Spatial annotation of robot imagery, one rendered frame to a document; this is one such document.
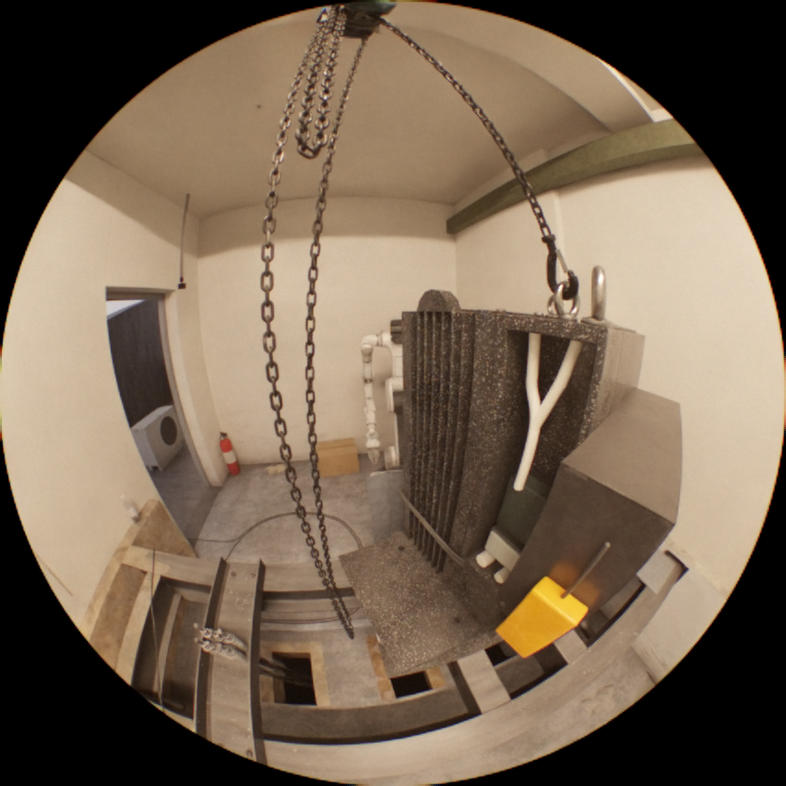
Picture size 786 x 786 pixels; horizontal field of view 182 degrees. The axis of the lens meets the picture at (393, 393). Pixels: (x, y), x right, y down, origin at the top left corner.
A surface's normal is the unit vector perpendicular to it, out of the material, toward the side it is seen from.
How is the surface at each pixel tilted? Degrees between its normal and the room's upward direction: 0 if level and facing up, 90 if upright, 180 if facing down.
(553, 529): 90
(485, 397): 90
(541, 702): 0
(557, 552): 90
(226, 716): 0
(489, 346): 90
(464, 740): 0
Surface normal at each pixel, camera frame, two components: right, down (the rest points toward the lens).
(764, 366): -0.97, 0.10
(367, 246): 0.23, 0.31
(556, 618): -0.89, 0.17
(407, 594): -0.03, -0.95
